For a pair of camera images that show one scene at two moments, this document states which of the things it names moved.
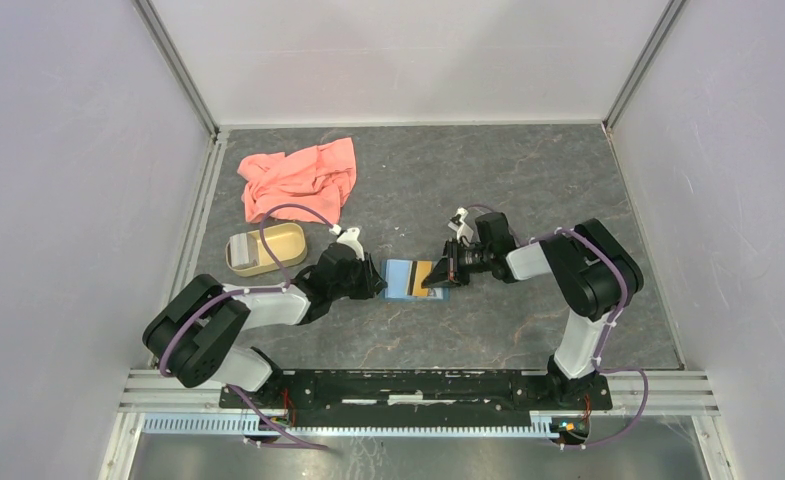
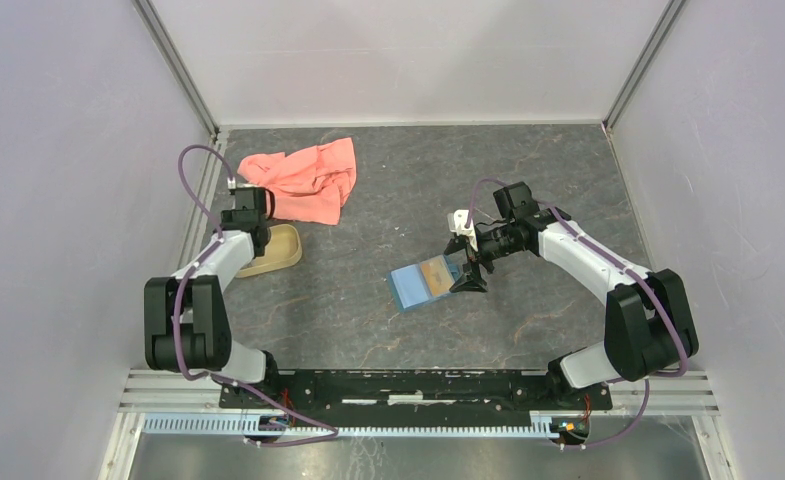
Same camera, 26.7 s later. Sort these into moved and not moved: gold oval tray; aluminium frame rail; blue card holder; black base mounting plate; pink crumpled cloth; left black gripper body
Moved: blue card holder; left black gripper body
Not moved: black base mounting plate; aluminium frame rail; gold oval tray; pink crumpled cloth
